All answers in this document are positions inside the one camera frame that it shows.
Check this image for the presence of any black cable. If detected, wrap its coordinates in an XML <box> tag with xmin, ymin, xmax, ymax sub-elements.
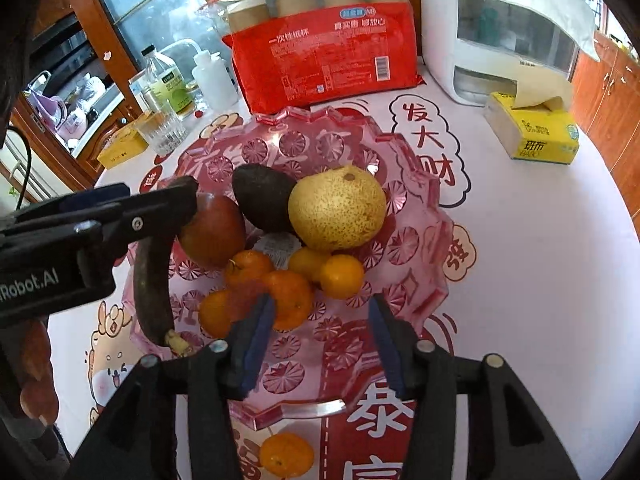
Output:
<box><xmin>5</xmin><ymin>127</ymin><xmax>36</xmax><ymax>211</ymax></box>

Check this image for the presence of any yellow pear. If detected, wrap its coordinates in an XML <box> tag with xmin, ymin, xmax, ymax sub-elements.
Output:
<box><xmin>288</xmin><ymin>165</ymin><xmax>388</xmax><ymax>253</ymax></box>

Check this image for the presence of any wooden cabinet with handles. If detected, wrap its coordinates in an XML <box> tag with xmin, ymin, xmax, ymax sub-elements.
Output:
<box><xmin>570</xmin><ymin>30</ymin><xmax>640</xmax><ymax>221</ymax></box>

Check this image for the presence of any red apple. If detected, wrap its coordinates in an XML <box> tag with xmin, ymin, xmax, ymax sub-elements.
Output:
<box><xmin>179</xmin><ymin>194</ymin><xmax>247</xmax><ymax>268</ymax></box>

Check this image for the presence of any yellow tissue pack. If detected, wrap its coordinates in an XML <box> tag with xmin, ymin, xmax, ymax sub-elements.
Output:
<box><xmin>484</xmin><ymin>62</ymin><xmax>581</xmax><ymax>166</ymax></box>

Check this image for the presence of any small yellow-orange tangerine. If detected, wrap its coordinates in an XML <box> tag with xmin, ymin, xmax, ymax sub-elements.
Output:
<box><xmin>288</xmin><ymin>247</ymin><xmax>331</xmax><ymax>283</ymax></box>
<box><xmin>319</xmin><ymin>255</ymin><xmax>366</xmax><ymax>300</ymax></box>

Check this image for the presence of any white countertop appliance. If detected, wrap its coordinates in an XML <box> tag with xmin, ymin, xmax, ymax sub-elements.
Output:
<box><xmin>420</xmin><ymin>0</ymin><xmax>601</xmax><ymax>106</ymax></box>

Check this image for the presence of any red paper cup package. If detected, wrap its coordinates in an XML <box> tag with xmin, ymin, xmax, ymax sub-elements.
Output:
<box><xmin>200</xmin><ymin>0</ymin><xmax>426</xmax><ymax>115</ymax></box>

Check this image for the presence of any person's left hand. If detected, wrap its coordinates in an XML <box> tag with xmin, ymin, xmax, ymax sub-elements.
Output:
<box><xmin>17</xmin><ymin>317</ymin><xmax>60</xmax><ymax>426</ymax></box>

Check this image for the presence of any orange tangerine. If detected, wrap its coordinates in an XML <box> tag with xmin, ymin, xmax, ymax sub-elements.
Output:
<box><xmin>260</xmin><ymin>270</ymin><xmax>315</xmax><ymax>331</ymax></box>
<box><xmin>223</xmin><ymin>250</ymin><xmax>275</xmax><ymax>288</ymax></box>
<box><xmin>259</xmin><ymin>432</ymin><xmax>316</xmax><ymax>478</ymax></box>
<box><xmin>199</xmin><ymin>288</ymin><xmax>241</xmax><ymax>339</ymax></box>

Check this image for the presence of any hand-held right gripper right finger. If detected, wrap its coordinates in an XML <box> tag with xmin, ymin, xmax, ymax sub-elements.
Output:
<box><xmin>367</xmin><ymin>292</ymin><xmax>581</xmax><ymax>480</ymax></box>

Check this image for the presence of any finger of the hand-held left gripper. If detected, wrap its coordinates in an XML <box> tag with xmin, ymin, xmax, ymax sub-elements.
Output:
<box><xmin>75</xmin><ymin>177</ymin><xmax>199</xmax><ymax>251</ymax></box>
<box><xmin>0</xmin><ymin>184</ymin><xmax>132</xmax><ymax>233</ymax></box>

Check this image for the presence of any printed tablecloth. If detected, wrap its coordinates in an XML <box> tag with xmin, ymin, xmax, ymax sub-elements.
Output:
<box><xmin>45</xmin><ymin>60</ymin><xmax>640</xmax><ymax>480</ymax></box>

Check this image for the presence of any dark avocado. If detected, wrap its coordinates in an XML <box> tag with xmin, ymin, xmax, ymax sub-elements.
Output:
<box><xmin>231</xmin><ymin>163</ymin><xmax>299</xmax><ymax>234</ymax></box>

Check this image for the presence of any clear glass cup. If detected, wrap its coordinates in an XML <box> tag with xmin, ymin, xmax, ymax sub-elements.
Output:
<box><xmin>136</xmin><ymin>112</ymin><xmax>187</xmax><ymax>157</ymax></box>

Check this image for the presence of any pink plastic fruit plate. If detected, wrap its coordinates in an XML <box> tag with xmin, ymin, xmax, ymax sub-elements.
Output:
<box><xmin>122</xmin><ymin>105</ymin><xmax>456</xmax><ymax>431</ymax></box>

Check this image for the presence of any yellow flat box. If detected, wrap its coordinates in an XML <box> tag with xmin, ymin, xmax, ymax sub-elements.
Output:
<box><xmin>96</xmin><ymin>122</ymin><xmax>150</xmax><ymax>170</ymax></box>

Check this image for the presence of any white plastic squeeze bottle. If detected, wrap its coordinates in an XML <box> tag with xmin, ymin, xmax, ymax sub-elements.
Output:
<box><xmin>160</xmin><ymin>39</ymin><xmax>240</xmax><ymax>111</ymax></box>

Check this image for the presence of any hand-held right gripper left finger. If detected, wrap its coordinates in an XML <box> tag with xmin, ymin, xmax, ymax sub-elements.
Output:
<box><xmin>75</xmin><ymin>294</ymin><xmax>278</xmax><ymax>480</ymax></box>

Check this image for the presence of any wooden glass-door cabinet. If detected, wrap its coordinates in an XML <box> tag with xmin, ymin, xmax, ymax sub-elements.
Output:
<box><xmin>0</xmin><ymin>0</ymin><xmax>151</xmax><ymax>196</ymax></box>

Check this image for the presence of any dark overripe banana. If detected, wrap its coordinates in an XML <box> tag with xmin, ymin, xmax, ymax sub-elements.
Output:
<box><xmin>132</xmin><ymin>232</ymin><xmax>193</xmax><ymax>358</ymax></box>

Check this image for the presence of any glass bottle green label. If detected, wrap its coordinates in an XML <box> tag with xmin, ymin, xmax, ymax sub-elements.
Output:
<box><xmin>140</xmin><ymin>45</ymin><xmax>198</xmax><ymax>121</ymax></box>

